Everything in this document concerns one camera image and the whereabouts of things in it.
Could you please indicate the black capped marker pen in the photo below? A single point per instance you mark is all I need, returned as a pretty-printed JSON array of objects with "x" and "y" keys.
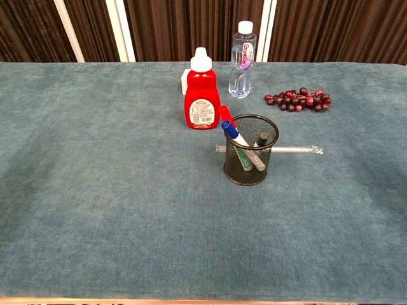
[{"x": 262, "y": 138}]

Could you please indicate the blue cap marker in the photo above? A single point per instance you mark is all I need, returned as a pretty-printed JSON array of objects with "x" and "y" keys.
[{"x": 237, "y": 136}]

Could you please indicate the black mesh pen holder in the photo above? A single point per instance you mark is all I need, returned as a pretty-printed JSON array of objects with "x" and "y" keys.
[{"x": 235, "y": 174}]

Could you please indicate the red marker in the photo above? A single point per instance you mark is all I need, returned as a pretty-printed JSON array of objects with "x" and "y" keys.
[{"x": 226, "y": 112}]

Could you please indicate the red sauce bottle white cap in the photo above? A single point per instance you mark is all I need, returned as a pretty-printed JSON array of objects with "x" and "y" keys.
[{"x": 202, "y": 92}]

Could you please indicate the pink foam cube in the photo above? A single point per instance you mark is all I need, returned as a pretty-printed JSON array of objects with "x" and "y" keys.
[{"x": 185, "y": 83}]

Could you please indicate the clear plastic water bottle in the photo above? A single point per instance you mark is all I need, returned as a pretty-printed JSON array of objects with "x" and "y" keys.
[{"x": 241, "y": 79}]

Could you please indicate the clear plastic rod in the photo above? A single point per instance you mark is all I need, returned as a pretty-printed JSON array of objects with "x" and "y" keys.
[{"x": 295, "y": 150}]

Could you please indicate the bunch of red grapes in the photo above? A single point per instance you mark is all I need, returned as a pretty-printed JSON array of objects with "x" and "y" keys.
[{"x": 295, "y": 101}]

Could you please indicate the teal table cloth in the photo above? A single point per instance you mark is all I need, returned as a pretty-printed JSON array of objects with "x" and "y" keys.
[{"x": 95, "y": 190}]

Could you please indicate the dark brown curtain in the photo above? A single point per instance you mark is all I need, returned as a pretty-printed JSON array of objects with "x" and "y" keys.
[{"x": 190, "y": 25}]

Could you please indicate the wide white frame post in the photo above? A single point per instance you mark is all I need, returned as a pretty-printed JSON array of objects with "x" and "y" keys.
[
  {"x": 266, "y": 31},
  {"x": 121, "y": 30}
]

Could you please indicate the thin white frame post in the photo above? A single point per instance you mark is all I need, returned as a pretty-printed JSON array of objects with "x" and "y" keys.
[{"x": 68, "y": 30}]

